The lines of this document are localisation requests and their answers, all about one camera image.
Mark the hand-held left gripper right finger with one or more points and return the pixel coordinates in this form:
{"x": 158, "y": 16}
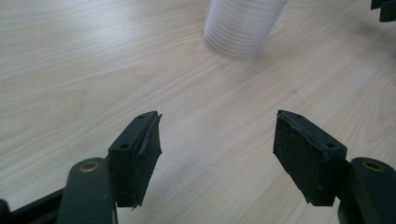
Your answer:
{"x": 308, "y": 161}

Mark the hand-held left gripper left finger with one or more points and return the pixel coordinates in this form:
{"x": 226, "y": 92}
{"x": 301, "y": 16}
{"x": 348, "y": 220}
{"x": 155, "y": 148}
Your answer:
{"x": 134, "y": 161}

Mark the stack of clear plastic cups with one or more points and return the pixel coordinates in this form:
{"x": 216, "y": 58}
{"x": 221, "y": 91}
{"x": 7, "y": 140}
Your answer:
{"x": 241, "y": 28}

